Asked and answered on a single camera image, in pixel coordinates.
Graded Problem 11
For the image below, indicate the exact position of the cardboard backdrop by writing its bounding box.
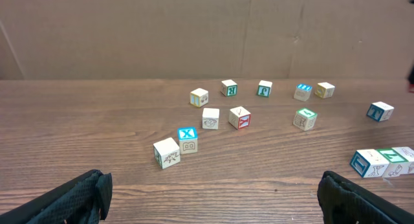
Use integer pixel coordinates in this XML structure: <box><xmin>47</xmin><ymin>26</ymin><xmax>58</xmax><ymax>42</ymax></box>
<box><xmin>1</xmin><ymin>0</ymin><xmax>413</xmax><ymax>80</ymax></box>

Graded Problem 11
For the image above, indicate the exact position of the wooden cube green J side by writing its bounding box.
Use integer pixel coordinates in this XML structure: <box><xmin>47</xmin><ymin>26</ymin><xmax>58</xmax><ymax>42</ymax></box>
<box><xmin>256</xmin><ymin>80</ymin><xmax>272</xmax><ymax>98</ymax></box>

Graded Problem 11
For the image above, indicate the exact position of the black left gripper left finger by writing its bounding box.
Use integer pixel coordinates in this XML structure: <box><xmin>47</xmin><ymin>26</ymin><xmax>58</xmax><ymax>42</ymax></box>
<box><xmin>1</xmin><ymin>169</ymin><xmax>113</xmax><ymax>224</ymax></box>

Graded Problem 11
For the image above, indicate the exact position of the green number four cube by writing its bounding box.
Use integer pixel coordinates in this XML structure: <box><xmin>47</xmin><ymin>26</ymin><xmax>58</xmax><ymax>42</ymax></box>
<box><xmin>293</xmin><ymin>107</ymin><xmax>318</xmax><ymax>131</ymax></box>

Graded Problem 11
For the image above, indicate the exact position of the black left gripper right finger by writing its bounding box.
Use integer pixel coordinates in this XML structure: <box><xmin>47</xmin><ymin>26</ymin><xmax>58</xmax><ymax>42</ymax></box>
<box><xmin>317</xmin><ymin>171</ymin><xmax>413</xmax><ymax>224</ymax></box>

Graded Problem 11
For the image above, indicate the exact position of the wooden cube with hook drawing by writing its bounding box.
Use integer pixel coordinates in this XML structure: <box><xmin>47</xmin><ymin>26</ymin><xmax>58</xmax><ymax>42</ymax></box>
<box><xmin>349</xmin><ymin>149</ymin><xmax>389</xmax><ymax>178</ymax></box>

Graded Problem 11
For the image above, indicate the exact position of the wooden cube blue X side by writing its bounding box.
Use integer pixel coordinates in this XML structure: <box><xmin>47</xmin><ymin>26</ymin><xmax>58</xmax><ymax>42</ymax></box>
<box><xmin>366</xmin><ymin>102</ymin><xmax>395</xmax><ymax>122</ymax></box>

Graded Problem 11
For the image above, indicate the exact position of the wooden cube yellow side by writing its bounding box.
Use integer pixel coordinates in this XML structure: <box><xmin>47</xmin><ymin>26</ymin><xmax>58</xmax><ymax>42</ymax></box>
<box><xmin>315</xmin><ymin>82</ymin><xmax>335</xmax><ymax>98</ymax></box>

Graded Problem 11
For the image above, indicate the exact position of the wooden cube red Y side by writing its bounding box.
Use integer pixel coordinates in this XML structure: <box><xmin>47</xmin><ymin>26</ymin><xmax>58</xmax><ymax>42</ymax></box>
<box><xmin>228</xmin><ymin>106</ymin><xmax>251</xmax><ymax>129</ymax></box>

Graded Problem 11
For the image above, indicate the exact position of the wooden cube ice cream drawing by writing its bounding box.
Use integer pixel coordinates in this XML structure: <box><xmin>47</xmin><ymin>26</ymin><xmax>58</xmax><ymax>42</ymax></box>
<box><xmin>393</xmin><ymin>146</ymin><xmax>413</xmax><ymax>175</ymax></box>

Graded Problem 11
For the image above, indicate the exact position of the plain wooden cube far left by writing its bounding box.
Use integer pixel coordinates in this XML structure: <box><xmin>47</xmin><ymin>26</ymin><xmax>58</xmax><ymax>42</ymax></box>
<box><xmin>190</xmin><ymin>88</ymin><xmax>209</xmax><ymax>107</ymax></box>

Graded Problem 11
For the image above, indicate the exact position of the wooden cube fish drawing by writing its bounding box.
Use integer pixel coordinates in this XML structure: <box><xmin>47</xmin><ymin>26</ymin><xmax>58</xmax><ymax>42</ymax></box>
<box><xmin>153</xmin><ymin>137</ymin><xmax>180</xmax><ymax>169</ymax></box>

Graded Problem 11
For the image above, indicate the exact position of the green number seven cube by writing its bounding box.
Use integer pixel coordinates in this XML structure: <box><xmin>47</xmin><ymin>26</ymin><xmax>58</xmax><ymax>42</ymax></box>
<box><xmin>377</xmin><ymin>148</ymin><xmax>409</xmax><ymax>177</ymax></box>

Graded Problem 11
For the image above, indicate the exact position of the wooden cube globe drawing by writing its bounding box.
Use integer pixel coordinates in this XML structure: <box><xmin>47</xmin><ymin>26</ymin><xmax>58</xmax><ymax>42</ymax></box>
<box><xmin>202</xmin><ymin>108</ymin><xmax>219</xmax><ymax>129</ymax></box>

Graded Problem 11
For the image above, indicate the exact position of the blue letter X cube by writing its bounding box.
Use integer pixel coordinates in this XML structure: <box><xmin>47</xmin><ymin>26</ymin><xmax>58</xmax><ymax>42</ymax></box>
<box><xmin>177</xmin><ymin>127</ymin><xmax>198</xmax><ymax>154</ymax></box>

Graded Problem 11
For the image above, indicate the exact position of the wooden cube green letter side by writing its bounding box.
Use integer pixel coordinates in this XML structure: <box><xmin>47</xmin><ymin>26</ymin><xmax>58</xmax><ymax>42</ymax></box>
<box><xmin>221</xmin><ymin>80</ymin><xmax>238</xmax><ymax>96</ymax></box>

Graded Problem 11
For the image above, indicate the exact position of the blue top wooden cube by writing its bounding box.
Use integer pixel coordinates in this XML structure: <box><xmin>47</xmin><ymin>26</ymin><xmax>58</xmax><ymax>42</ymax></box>
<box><xmin>294</xmin><ymin>84</ymin><xmax>312</xmax><ymax>102</ymax></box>

